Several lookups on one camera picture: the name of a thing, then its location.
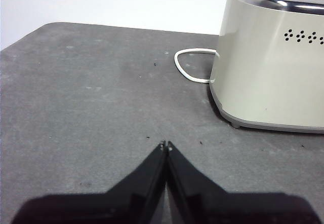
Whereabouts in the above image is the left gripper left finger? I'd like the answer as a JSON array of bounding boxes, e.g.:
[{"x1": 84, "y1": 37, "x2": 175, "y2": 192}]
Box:
[{"x1": 10, "y1": 139, "x2": 168, "y2": 224}]

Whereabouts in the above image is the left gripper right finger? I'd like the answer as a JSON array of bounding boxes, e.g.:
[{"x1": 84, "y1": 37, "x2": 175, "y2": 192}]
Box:
[{"x1": 166, "y1": 140, "x2": 317, "y2": 224}]

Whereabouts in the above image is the cream two-slot toaster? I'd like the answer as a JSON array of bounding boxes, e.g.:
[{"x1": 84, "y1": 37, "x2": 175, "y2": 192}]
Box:
[{"x1": 209, "y1": 0, "x2": 324, "y2": 135}]

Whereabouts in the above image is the white toaster power cable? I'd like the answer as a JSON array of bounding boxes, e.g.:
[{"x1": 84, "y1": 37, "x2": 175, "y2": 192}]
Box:
[{"x1": 174, "y1": 47, "x2": 219, "y2": 84}]

